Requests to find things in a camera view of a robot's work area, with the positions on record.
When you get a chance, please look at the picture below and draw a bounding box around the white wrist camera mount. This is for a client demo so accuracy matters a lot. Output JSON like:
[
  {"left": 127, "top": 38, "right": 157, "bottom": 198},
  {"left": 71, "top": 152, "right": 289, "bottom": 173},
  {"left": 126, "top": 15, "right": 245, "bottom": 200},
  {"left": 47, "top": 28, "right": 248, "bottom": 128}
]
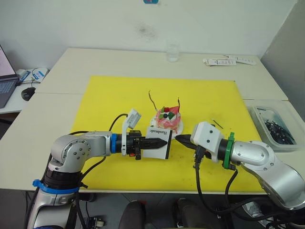
[
  {"left": 121, "top": 108, "right": 142, "bottom": 157},
  {"left": 191, "top": 121, "right": 225, "bottom": 164}
]

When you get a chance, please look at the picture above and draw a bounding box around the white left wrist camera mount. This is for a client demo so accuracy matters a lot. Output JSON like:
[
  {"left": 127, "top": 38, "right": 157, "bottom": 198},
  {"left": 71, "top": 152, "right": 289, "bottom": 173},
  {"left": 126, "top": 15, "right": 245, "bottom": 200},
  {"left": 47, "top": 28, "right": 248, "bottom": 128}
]
[{"left": 121, "top": 108, "right": 142, "bottom": 157}]

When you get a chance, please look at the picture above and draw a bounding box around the clear plastic container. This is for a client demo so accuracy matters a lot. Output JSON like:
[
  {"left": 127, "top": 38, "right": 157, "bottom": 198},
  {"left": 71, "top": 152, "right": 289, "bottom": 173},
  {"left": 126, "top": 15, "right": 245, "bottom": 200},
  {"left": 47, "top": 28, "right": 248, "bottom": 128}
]
[{"left": 246, "top": 103, "right": 305, "bottom": 153}]

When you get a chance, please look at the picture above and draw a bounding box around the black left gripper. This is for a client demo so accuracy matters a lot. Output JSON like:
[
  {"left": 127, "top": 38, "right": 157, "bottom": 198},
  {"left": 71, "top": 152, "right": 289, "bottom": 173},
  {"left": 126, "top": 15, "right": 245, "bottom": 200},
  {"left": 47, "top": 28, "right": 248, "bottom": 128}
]
[{"left": 126, "top": 129, "right": 169, "bottom": 161}]

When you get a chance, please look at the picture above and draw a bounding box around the small black electronic box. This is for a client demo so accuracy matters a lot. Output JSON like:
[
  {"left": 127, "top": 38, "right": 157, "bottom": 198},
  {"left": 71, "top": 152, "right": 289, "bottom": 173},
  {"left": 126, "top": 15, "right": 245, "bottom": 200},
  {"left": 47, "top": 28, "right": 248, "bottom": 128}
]
[{"left": 86, "top": 215, "right": 106, "bottom": 229}]

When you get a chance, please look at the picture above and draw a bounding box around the open grey laptop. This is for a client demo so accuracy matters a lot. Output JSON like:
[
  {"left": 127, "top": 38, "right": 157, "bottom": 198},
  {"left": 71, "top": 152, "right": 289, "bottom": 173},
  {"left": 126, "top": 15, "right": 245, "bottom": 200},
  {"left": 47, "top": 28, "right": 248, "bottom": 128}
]
[{"left": 0, "top": 44, "right": 20, "bottom": 109}]

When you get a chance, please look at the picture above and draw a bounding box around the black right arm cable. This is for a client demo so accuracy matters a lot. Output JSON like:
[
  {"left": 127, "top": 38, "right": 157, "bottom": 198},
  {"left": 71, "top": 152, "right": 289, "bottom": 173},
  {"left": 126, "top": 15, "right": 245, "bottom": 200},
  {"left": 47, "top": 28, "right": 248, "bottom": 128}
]
[{"left": 193, "top": 152, "right": 282, "bottom": 229}]

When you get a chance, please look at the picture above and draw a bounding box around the yellow rectangular mat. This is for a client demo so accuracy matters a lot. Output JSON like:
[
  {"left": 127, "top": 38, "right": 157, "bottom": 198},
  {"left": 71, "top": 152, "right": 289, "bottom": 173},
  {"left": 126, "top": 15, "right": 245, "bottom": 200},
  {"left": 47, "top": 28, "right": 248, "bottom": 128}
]
[{"left": 38, "top": 75, "right": 267, "bottom": 194}]

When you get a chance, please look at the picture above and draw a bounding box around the clear glass cup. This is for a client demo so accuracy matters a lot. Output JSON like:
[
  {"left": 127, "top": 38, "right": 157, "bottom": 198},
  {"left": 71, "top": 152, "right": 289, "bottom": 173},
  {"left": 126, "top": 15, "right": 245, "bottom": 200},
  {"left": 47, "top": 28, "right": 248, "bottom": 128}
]
[{"left": 166, "top": 44, "right": 180, "bottom": 63}]

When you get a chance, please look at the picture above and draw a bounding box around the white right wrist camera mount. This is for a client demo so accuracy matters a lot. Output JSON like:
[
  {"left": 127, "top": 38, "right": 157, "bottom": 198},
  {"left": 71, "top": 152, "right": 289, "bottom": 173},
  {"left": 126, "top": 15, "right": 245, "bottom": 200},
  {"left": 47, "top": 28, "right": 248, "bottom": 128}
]
[{"left": 191, "top": 121, "right": 225, "bottom": 164}]

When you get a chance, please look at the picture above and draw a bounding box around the white sneaker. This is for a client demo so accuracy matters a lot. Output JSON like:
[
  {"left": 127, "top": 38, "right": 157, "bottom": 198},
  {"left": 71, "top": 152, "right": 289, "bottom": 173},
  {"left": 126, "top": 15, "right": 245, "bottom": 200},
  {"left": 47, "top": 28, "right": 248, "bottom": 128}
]
[{"left": 241, "top": 201, "right": 267, "bottom": 227}]

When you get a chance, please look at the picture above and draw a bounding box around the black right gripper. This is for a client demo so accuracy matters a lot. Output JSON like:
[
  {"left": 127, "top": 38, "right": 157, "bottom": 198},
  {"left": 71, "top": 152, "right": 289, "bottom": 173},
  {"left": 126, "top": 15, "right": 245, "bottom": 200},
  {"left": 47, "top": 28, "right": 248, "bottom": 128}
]
[{"left": 175, "top": 134, "right": 212, "bottom": 166}]

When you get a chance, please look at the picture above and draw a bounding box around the white side desk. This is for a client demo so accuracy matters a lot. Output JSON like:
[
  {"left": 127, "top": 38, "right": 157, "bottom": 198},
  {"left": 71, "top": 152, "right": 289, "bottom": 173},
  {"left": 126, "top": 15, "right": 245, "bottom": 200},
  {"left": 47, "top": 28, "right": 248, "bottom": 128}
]
[{"left": 0, "top": 67, "right": 50, "bottom": 115}]

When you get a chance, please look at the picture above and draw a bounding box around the dark rounded shape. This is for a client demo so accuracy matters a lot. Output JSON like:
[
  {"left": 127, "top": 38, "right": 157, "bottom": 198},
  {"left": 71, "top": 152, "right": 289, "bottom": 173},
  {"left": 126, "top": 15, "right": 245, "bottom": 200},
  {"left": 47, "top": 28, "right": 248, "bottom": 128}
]
[
  {"left": 172, "top": 198, "right": 201, "bottom": 229},
  {"left": 118, "top": 200, "right": 147, "bottom": 229}
]

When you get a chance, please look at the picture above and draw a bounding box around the pink fruit-topped toy cake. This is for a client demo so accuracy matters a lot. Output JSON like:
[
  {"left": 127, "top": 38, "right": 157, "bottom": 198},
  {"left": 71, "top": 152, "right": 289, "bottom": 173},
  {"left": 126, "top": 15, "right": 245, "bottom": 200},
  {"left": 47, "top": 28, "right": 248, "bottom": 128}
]
[{"left": 154, "top": 106, "right": 183, "bottom": 131}]

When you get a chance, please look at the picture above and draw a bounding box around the small white box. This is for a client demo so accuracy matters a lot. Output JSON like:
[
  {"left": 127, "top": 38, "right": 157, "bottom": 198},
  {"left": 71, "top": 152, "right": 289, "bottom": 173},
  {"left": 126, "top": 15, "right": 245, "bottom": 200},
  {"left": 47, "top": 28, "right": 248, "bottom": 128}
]
[{"left": 16, "top": 69, "right": 32, "bottom": 82}]

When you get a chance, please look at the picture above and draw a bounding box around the thin black desk cable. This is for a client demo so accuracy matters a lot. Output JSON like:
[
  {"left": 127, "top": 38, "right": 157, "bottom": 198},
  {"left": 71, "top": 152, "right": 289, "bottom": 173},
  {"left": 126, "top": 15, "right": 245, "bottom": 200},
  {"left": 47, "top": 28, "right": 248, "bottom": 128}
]
[{"left": 16, "top": 67, "right": 41, "bottom": 87}]

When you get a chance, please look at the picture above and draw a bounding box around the white matchbox with black print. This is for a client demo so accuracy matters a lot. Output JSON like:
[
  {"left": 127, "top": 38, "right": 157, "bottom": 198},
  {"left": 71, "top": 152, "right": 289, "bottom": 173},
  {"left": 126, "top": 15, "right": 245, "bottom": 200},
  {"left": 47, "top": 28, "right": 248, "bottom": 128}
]
[{"left": 143, "top": 126, "right": 175, "bottom": 160}]

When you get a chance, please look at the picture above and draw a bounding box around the pile of black burnt sticks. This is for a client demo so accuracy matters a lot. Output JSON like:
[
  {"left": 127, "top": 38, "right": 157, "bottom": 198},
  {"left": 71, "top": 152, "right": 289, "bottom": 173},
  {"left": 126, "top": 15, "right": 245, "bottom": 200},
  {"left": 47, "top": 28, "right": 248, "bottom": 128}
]
[{"left": 256, "top": 107, "right": 298, "bottom": 145}]

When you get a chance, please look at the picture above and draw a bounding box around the thin wooden match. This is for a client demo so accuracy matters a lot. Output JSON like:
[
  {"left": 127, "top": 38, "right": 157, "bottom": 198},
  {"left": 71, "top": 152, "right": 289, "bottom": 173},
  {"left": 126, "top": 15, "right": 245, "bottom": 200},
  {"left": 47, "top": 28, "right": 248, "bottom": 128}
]
[{"left": 210, "top": 118, "right": 224, "bottom": 130}]

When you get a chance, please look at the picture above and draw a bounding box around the white card with blue label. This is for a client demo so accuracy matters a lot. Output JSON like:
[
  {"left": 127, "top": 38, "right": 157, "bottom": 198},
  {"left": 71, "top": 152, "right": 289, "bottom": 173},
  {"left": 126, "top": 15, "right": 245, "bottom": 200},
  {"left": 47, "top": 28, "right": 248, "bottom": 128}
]
[{"left": 31, "top": 68, "right": 50, "bottom": 81}]

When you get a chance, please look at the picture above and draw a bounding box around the black computer mouse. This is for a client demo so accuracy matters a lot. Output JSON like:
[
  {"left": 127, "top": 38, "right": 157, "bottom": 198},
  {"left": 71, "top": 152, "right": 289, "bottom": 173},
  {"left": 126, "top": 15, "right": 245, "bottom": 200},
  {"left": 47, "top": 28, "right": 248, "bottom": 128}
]
[{"left": 20, "top": 87, "right": 37, "bottom": 102}]

